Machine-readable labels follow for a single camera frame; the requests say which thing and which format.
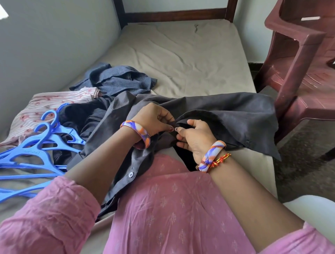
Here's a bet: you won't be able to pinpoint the person's left hand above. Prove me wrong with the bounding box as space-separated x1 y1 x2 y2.
130 102 177 140

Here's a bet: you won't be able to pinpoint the person's right hand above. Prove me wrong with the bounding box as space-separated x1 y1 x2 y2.
174 119 218 166

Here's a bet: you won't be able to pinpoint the grey button shirt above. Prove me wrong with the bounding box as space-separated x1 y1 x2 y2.
64 90 283 218

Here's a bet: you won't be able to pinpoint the blue striped shirt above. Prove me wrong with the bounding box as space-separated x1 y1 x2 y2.
68 63 159 97

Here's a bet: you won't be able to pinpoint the pink floral striped garment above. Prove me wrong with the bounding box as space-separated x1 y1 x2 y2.
0 86 102 148

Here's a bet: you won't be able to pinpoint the pile of blue hangers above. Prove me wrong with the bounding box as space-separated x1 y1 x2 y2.
0 103 88 204

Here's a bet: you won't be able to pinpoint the person's left forearm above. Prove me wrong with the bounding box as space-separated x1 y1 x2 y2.
64 127 143 206

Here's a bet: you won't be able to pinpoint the person's right forearm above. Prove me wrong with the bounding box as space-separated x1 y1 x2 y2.
208 156 306 253

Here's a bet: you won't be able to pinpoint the bed with beige sheet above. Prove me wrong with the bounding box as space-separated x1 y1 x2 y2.
0 19 278 254

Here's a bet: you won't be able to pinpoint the dark wooden bed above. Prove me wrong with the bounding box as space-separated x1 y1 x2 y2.
0 0 278 254

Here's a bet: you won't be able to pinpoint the striped orange purple bangle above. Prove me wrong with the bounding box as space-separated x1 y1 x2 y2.
119 119 152 151

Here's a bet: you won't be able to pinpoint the striped white purple bangle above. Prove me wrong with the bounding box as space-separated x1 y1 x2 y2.
197 139 228 173

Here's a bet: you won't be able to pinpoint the maroon plastic chair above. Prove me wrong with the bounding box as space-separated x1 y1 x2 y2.
253 0 335 161

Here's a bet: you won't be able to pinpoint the white trousers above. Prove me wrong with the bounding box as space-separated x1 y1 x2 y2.
282 194 335 245

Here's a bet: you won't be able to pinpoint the white framed window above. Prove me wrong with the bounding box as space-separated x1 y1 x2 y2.
0 4 10 22

